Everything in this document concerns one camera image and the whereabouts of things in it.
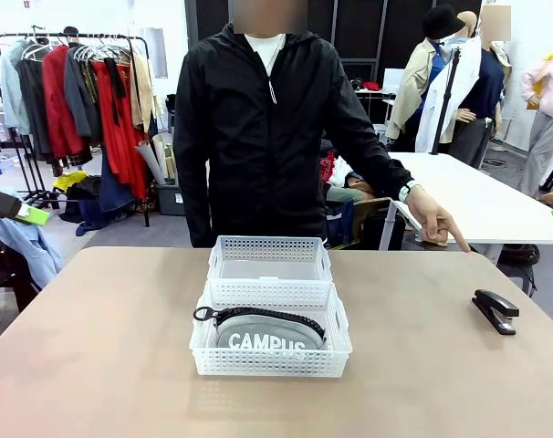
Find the black bucket hat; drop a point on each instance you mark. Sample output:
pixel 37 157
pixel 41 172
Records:
pixel 441 23

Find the yellow cloth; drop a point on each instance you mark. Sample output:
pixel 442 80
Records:
pixel 69 181

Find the black stool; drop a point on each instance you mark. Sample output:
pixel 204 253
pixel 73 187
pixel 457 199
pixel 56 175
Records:
pixel 518 260

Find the dark gray garment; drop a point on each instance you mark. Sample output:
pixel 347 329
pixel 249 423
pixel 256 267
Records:
pixel 34 109

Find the beige garment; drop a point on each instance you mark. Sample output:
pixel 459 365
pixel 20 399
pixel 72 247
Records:
pixel 143 96

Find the light blue shirt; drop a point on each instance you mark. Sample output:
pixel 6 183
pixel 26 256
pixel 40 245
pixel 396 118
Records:
pixel 34 255

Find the blue denim garment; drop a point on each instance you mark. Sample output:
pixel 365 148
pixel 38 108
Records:
pixel 114 182

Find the white work table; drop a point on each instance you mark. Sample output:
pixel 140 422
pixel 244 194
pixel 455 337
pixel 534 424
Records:
pixel 486 201

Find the person's left hand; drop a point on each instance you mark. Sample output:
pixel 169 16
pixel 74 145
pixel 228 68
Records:
pixel 431 219

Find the mannequin with beige coat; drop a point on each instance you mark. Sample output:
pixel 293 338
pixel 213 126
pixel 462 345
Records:
pixel 418 91

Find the black chair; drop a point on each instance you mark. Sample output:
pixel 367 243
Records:
pixel 3 278

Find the gray jacket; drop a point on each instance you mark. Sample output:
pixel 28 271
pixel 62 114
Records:
pixel 82 100

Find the person's black jacket torso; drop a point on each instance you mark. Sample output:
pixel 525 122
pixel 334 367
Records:
pixel 258 137

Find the rolled paper tubes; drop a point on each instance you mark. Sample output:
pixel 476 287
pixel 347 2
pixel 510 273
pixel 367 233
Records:
pixel 151 159

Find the person in navy shirt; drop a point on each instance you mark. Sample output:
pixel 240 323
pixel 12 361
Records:
pixel 484 100

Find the red dress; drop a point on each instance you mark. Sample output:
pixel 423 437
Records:
pixel 121 137

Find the white wristwatch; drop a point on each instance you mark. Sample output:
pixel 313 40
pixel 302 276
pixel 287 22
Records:
pixel 406 191

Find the person's left forearm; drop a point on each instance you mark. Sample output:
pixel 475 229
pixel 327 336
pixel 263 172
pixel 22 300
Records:
pixel 383 164

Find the gray CAMPUS zipper pencil case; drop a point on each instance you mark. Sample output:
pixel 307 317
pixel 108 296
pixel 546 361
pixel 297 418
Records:
pixel 267 340

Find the red jacket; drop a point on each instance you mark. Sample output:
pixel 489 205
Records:
pixel 59 105

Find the red bandana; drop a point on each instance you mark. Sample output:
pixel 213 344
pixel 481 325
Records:
pixel 327 166

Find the gray storage crate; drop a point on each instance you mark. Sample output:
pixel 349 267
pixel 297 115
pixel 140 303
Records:
pixel 170 201

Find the person's right forearm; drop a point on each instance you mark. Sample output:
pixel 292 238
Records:
pixel 192 201

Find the white perforated plastic basket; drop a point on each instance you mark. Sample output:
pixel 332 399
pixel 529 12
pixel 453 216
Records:
pixel 267 362
pixel 267 248

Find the mannequin with white coat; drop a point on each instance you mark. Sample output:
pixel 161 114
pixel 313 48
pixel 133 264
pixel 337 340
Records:
pixel 459 96

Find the black stapler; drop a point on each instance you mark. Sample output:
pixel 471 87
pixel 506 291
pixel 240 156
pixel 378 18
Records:
pixel 495 310

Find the black clothes rack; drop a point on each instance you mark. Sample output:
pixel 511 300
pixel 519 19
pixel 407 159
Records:
pixel 137 137

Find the black tripod pole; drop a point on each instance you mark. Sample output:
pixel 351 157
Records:
pixel 446 100

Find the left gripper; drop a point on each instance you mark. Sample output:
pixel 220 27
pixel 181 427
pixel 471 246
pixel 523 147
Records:
pixel 0 203

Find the pale blue coat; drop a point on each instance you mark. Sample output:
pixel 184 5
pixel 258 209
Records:
pixel 12 91

